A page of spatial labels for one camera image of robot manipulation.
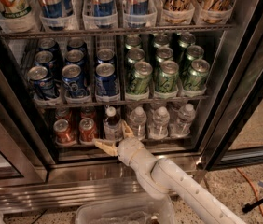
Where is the blue can middle right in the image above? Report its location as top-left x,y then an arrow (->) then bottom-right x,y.
96,49 -> 116,65

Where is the green can middle centre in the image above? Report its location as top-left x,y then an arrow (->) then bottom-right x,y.
156,47 -> 173,63

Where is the blue can back left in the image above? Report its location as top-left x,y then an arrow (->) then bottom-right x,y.
38,38 -> 60,55

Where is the blue can front left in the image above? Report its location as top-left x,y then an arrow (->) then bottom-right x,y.
27,66 -> 59,100

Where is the clear plastic bin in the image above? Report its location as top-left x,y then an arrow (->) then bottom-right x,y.
75,194 -> 177,224

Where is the red soda can front left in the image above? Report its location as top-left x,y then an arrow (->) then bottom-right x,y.
53,119 -> 76,146

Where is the dark drink bottle white cap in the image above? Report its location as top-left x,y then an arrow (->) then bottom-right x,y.
103,106 -> 123,142

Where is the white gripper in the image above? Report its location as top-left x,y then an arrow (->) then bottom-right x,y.
93,120 -> 144,166

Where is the blue can back centre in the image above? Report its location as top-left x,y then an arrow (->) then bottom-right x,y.
67,37 -> 87,52

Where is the blue can front middle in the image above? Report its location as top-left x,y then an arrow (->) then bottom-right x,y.
62,64 -> 89,98

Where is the clear water bottle middle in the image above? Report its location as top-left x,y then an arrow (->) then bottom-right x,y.
148,106 -> 170,140

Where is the clear water bottle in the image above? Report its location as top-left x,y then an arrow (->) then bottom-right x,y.
169,104 -> 196,138
148,106 -> 170,140
128,106 -> 147,140

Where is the red soda can back right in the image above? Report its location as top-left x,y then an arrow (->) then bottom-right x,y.
80,106 -> 96,120

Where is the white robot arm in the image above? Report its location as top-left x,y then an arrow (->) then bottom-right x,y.
93,121 -> 246,224

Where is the blue can front right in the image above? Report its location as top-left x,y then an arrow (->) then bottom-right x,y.
95,63 -> 119,97

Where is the green can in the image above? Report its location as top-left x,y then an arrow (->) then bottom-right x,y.
126,62 -> 153,95
183,59 -> 210,91
156,47 -> 173,63
125,35 -> 142,49
155,61 -> 179,93
177,32 -> 196,51
182,45 -> 204,65
126,48 -> 145,66
153,34 -> 169,49

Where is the blue can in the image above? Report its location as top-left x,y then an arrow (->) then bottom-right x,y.
62,64 -> 89,98
38,38 -> 60,55
95,63 -> 119,97
35,50 -> 61,80
27,66 -> 59,100
64,49 -> 87,66
67,37 -> 87,52
96,49 -> 116,65

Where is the black stand leg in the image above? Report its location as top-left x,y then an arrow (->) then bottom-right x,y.
242,198 -> 263,213

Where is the green can back left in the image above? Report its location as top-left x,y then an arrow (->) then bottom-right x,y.
125,35 -> 142,49

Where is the blue can middle left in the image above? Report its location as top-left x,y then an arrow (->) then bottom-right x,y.
35,50 -> 61,80

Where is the green can front right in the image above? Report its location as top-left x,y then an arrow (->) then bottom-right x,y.
183,59 -> 210,91

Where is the green can front middle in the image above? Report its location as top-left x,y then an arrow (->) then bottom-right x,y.
155,61 -> 179,93

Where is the orange cable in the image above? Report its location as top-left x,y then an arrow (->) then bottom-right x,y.
236,167 -> 263,224

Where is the red soda can front right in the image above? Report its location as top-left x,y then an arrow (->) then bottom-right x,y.
78,118 -> 99,145

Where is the clear water bottle left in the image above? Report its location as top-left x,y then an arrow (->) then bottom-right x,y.
128,106 -> 147,140

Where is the red bull can left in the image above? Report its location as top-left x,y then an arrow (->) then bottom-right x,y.
38,0 -> 74,18

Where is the red soda can back left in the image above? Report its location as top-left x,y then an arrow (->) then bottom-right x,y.
55,107 -> 72,122

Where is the red soda can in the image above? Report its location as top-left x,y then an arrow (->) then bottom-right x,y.
80,106 -> 96,120
53,119 -> 76,146
55,107 -> 72,122
78,118 -> 99,145

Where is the green can middle left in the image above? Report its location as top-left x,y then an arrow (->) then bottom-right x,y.
126,48 -> 145,66

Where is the clear water bottle right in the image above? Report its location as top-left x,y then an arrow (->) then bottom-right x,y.
169,104 -> 196,138

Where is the green can back centre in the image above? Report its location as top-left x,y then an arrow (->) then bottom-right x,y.
153,34 -> 169,49

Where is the green can middle right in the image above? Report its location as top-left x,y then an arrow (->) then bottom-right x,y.
182,45 -> 204,65

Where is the blue can middle centre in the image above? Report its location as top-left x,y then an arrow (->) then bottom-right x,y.
64,49 -> 87,66

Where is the stainless steel fridge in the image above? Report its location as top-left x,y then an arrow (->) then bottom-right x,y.
0,0 -> 263,213

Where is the green can front left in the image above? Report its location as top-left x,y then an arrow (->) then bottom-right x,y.
126,62 -> 153,95

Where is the green can back right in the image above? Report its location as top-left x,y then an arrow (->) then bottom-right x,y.
177,32 -> 196,51

